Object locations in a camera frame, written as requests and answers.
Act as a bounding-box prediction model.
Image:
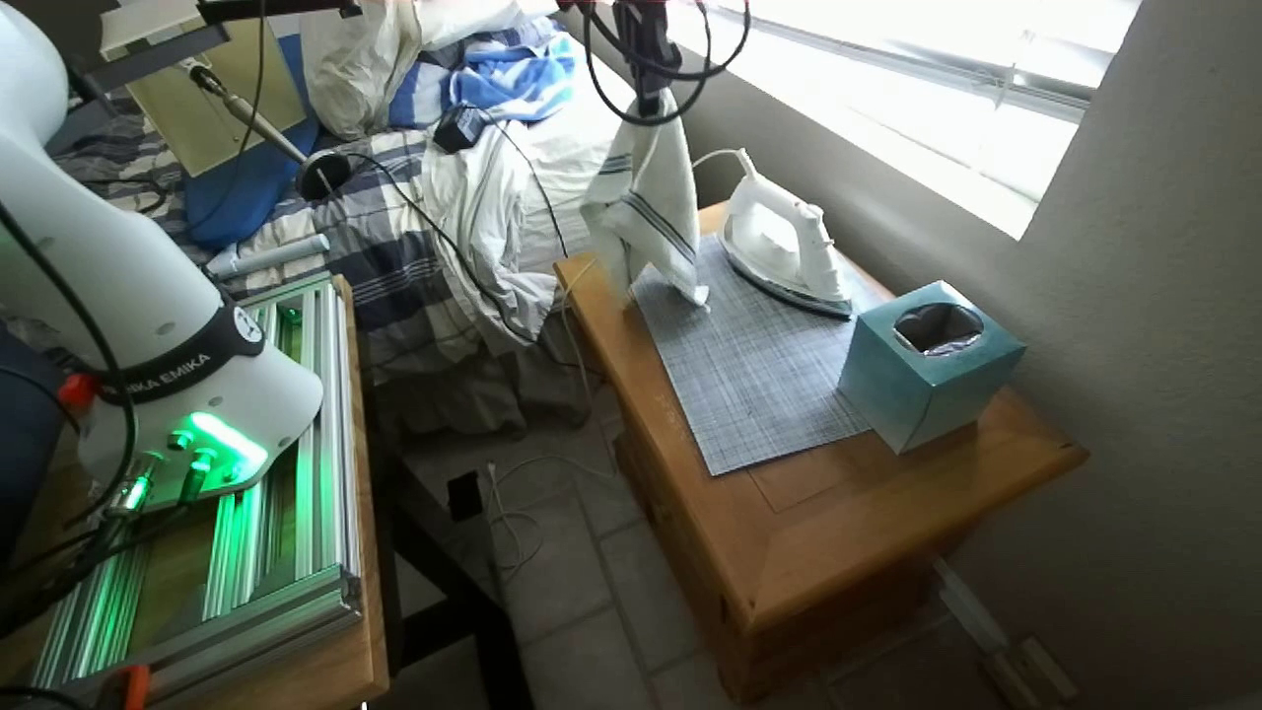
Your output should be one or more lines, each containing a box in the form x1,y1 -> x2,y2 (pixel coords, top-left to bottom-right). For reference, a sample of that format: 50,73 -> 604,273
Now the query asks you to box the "white window blind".
734,0 -> 1149,244

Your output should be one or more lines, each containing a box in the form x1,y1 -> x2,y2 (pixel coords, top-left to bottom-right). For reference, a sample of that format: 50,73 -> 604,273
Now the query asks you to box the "metal rod with black base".
186,57 -> 355,203

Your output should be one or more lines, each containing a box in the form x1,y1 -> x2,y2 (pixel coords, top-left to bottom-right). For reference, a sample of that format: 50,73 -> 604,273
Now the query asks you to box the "blue pillow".
179,115 -> 326,256

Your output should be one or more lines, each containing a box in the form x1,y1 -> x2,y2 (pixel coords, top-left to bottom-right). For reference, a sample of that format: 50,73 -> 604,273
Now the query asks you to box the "teal tissue box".
837,277 -> 1031,457

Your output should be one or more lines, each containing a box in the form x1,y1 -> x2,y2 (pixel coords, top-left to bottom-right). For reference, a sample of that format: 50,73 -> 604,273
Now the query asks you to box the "white duvet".
416,73 -> 629,352

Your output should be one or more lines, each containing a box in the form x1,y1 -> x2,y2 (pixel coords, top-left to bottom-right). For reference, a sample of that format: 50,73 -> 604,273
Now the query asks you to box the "black hanging cable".
572,0 -> 759,128

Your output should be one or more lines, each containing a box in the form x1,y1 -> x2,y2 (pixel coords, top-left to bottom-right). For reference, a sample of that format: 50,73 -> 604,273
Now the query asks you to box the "wooden nightstand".
551,194 -> 1093,702

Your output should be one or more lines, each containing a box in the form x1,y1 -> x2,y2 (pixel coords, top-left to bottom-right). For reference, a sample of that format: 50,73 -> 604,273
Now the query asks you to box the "orange clamp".
112,657 -> 158,710

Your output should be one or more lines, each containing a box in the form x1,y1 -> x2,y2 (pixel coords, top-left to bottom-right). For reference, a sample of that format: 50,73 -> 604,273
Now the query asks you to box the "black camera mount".
192,0 -> 369,27

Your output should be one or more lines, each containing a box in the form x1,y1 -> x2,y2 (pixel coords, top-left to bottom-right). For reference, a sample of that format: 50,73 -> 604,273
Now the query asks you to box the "white towel with blue stripes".
580,86 -> 717,314

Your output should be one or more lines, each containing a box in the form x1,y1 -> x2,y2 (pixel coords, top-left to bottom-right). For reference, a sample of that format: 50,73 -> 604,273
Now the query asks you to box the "blue white striped cloth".
388,11 -> 583,143

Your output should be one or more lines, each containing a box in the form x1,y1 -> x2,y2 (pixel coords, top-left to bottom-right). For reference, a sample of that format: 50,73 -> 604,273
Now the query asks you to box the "thin black cable on bedding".
299,115 -> 583,360

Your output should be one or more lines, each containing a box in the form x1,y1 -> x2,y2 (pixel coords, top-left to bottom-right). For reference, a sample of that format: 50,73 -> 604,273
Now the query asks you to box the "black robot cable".
0,199 -> 142,622

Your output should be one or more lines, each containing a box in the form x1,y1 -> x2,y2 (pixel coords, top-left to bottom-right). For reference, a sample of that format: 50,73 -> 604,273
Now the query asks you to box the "grey woven placemat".
629,231 -> 915,480

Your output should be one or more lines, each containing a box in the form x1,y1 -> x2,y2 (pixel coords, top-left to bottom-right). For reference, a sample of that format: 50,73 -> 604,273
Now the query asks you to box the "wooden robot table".
0,273 -> 395,710

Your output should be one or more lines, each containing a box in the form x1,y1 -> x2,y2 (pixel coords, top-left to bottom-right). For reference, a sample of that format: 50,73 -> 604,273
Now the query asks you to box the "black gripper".
613,0 -> 685,119

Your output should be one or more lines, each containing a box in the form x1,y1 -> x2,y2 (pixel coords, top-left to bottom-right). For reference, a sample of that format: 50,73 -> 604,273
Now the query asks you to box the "aluminium rail frame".
23,273 -> 369,694

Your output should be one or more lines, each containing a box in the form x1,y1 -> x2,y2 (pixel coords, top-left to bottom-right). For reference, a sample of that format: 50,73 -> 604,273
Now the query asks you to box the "black metal table frame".
365,386 -> 535,710

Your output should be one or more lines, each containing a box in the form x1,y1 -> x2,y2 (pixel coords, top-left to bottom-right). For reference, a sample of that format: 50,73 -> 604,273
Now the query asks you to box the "white iron power cable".
685,143 -> 760,199

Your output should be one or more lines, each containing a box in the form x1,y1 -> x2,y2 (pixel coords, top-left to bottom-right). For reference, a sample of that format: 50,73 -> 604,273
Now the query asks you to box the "plaid blanket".
209,121 -> 529,377

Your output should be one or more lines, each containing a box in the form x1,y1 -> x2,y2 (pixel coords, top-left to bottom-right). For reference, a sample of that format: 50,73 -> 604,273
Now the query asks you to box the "white plastic bag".
296,0 -> 446,105

